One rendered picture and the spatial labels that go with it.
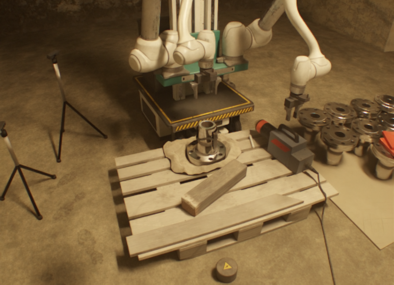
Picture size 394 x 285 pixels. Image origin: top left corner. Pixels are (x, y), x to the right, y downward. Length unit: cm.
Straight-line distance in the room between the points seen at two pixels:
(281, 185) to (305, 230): 30
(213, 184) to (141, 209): 42
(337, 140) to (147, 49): 137
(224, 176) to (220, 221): 29
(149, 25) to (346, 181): 163
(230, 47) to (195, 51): 58
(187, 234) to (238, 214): 30
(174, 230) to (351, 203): 115
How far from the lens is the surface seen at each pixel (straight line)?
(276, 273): 165
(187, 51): 154
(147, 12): 168
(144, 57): 173
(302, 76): 174
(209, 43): 166
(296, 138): 192
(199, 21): 219
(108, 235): 179
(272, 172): 192
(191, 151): 197
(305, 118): 233
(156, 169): 190
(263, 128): 209
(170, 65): 193
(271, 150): 204
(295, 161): 191
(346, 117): 249
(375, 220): 206
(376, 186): 230
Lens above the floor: 139
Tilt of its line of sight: 35 degrees down
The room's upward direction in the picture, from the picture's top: straight up
